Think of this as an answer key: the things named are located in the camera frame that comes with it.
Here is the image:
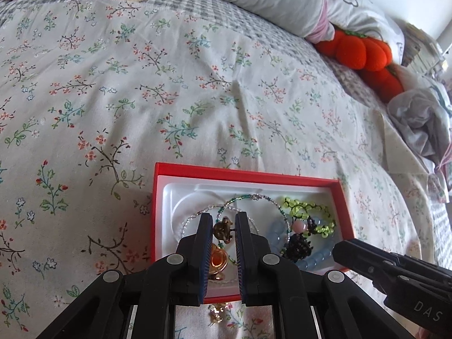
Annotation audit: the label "clear bead bracelet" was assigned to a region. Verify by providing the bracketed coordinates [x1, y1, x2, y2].
[180, 201, 260, 285]

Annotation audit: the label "green bead necklace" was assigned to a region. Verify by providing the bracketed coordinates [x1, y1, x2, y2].
[214, 194, 294, 220]

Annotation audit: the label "black beaded charm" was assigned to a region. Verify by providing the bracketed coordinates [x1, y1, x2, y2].
[282, 233, 313, 264]

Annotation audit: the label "cream cloth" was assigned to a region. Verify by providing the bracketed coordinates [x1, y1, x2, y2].
[367, 106, 438, 175]

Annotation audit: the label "orange pumpkin plush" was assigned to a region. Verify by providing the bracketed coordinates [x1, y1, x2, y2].
[314, 30, 405, 103]

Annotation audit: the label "white pillow pink stripes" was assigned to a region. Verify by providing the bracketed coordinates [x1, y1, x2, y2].
[305, 0, 407, 66]

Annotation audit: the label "white crumpled cloth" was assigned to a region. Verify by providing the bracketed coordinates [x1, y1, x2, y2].
[386, 76, 452, 205]

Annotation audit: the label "gold earring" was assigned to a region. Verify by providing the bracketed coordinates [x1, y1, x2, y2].
[208, 244, 228, 281]
[208, 302, 230, 325]

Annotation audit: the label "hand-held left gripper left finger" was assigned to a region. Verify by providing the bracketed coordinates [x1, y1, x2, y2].
[35, 213, 214, 339]

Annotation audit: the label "stack of books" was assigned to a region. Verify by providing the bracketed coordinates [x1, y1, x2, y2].
[401, 21, 452, 78]

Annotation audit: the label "red cardboard box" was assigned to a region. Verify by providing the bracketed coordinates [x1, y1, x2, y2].
[150, 162, 355, 299]

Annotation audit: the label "light blue bead bracelet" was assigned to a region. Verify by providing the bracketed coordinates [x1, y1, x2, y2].
[270, 217, 336, 272]

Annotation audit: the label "green black beaded bracelet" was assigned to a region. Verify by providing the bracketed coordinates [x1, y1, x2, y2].
[282, 196, 336, 239]

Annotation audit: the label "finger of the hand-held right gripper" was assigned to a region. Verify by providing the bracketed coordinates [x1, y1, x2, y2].
[332, 238, 407, 290]

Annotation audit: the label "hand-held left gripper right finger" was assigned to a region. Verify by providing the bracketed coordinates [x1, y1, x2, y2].
[235, 212, 410, 339]

